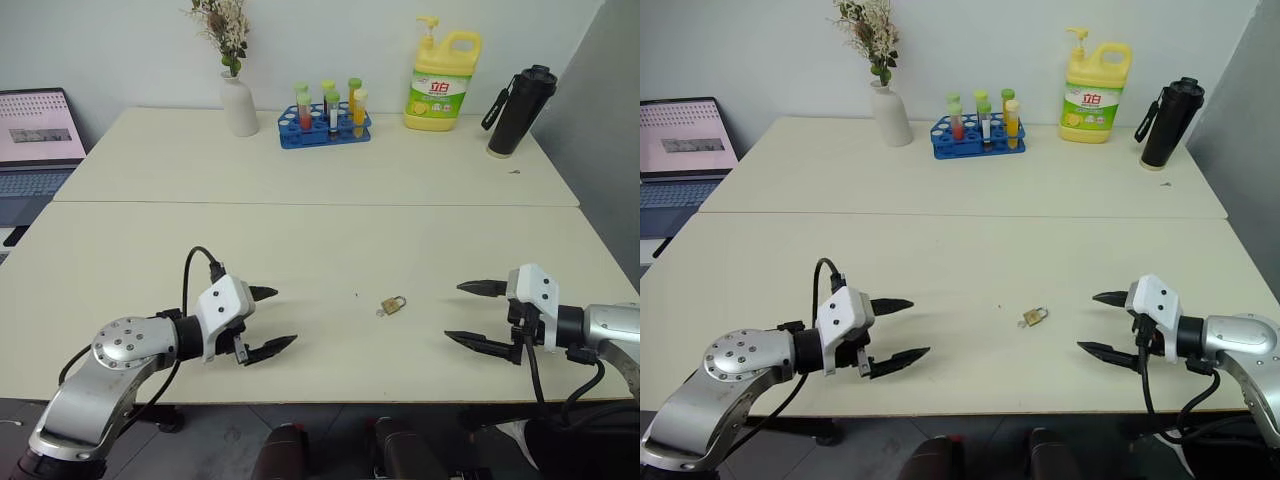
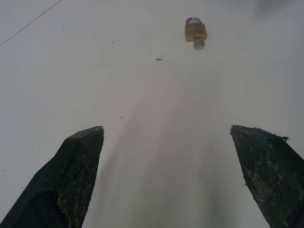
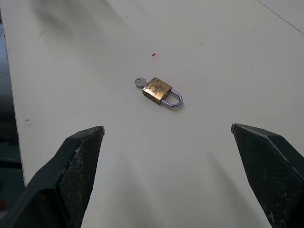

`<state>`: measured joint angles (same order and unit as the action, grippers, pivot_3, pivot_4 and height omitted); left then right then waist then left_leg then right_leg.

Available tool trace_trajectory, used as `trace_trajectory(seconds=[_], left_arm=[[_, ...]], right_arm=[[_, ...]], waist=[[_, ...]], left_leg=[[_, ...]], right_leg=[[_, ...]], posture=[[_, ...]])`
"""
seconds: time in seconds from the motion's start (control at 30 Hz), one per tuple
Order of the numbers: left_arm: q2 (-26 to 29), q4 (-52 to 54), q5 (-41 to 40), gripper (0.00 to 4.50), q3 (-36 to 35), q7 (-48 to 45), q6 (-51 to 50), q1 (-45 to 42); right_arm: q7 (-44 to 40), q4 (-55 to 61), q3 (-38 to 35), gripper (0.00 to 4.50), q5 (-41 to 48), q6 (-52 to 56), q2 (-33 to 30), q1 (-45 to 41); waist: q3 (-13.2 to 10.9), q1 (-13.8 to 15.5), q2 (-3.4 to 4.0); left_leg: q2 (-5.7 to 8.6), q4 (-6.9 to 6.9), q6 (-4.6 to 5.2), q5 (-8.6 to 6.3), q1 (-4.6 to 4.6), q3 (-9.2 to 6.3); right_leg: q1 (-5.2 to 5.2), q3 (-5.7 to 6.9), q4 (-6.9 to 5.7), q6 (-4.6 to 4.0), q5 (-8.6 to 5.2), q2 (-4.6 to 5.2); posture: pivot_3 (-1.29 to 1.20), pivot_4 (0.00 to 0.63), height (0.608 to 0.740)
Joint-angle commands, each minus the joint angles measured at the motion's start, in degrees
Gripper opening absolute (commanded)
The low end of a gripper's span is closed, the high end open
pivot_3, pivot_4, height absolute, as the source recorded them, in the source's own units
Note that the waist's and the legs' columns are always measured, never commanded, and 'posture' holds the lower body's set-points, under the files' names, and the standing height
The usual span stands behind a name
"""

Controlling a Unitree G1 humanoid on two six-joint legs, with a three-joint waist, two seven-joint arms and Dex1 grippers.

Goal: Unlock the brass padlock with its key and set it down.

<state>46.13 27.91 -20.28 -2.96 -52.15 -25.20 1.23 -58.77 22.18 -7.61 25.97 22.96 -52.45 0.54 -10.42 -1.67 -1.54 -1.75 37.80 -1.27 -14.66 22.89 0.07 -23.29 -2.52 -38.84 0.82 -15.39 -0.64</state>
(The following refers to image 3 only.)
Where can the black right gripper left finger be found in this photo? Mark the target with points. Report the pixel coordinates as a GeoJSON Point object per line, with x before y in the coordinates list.
{"type": "Point", "coordinates": [59, 180]}

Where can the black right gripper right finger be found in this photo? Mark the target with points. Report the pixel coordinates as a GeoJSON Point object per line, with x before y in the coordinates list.
{"type": "Point", "coordinates": [273, 171]}

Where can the brass padlock with silver shackle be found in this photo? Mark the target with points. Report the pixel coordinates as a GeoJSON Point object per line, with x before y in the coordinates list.
{"type": "Point", "coordinates": [158, 91]}

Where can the small silver key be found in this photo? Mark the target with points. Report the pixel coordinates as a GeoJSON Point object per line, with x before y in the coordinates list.
{"type": "Point", "coordinates": [139, 82]}

